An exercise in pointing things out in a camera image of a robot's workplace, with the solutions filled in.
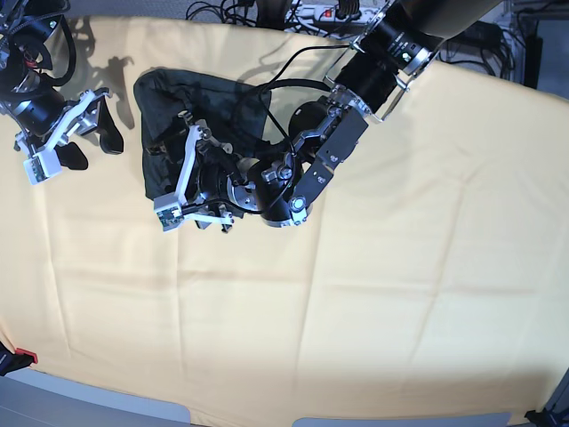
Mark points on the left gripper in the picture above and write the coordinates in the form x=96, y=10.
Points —
x=212, y=187

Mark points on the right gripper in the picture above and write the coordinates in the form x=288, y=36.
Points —
x=49, y=121

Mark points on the dark teal long-sleeve shirt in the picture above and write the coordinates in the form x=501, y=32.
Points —
x=231, y=109

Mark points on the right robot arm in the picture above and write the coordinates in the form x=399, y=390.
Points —
x=31, y=96

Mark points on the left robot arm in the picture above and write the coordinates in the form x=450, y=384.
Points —
x=322, y=121

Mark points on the white power strip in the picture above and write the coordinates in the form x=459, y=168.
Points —
x=328, y=14

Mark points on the red and black clamp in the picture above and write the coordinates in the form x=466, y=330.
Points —
x=11, y=361

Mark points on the yellow table cover cloth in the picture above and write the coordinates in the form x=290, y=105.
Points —
x=430, y=279

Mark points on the black power adapter box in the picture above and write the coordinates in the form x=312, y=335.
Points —
x=482, y=35

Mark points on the black corner clamp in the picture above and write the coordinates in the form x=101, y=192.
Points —
x=547, y=418

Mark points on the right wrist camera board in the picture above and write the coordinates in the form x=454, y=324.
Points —
x=42, y=166

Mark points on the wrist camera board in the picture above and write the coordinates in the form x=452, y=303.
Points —
x=42, y=166
x=168, y=211

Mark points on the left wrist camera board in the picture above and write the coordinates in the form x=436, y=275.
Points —
x=168, y=211

